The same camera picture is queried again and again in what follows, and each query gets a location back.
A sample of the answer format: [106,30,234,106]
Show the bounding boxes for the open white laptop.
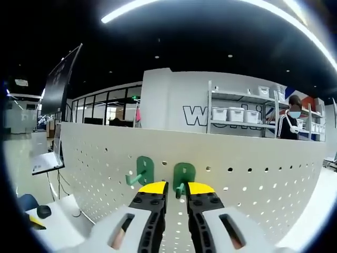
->
[31,123,66,177]

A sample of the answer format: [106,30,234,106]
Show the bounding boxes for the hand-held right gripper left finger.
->
[63,181,169,253]

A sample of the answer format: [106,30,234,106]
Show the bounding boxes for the metal shelving rack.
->
[207,80,326,142]

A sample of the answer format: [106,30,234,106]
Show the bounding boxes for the blue chair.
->
[17,193,39,213]

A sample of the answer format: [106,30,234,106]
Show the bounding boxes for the long ceiling light strip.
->
[101,0,337,73]

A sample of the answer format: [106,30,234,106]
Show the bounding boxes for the black floor cables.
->
[47,171,80,209]

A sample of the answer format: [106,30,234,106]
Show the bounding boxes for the black computer mouse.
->
[36,205,52,219]

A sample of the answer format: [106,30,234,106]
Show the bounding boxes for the large dark display screen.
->
[41,43,84,116]

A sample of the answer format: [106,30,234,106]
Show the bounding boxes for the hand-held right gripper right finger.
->
[185,181,280,253]

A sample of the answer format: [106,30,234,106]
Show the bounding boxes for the white perforated mounting plate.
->
[60,121,326,253]

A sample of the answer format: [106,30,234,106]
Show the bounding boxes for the green hook assembly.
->
[172,162,197,200]
[125,155,155,188]

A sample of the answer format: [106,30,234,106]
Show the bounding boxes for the black-legged side table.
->
[46,168,65,202]

